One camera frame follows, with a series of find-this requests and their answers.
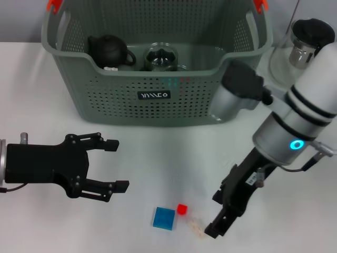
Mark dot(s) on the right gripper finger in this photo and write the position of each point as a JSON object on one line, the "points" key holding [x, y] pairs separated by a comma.
{"points": [[219, 224]]}

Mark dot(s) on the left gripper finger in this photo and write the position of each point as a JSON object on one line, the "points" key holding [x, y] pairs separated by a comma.
{"points": [[105, 143], [102, 188]]}

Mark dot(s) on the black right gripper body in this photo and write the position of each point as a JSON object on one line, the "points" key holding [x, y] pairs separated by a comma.
{"points": [[242, 184]]}

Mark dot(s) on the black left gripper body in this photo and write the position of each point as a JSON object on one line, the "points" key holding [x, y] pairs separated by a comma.
{"points": [[44, 163]]}

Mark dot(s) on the long clear white brick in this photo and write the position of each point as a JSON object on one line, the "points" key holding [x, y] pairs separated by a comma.
{"points": [[196, 225]]}

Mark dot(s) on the small red sloped brick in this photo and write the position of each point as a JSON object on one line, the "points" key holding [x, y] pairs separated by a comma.
{"points": [[182, 209]]}

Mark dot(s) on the blue four-stud brick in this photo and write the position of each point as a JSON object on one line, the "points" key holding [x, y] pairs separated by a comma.
{"points": [[163, 218]]}

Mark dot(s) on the small white brick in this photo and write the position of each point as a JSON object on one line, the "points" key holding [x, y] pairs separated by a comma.
{"points": [[110, 68]]}

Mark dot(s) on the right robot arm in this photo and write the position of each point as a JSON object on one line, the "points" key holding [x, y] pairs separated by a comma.
{"points": [[302, 110]]}

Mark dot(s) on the grey-green perforated storage bin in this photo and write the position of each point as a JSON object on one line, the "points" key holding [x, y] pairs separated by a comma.
{"points": [[118, 105]]}

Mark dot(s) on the dark clay teapot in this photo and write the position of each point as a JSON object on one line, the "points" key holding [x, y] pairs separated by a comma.
{"points": [[108, 51]]}

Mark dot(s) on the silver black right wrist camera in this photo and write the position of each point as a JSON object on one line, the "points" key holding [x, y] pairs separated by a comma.
{"points": [[239, 87]]}

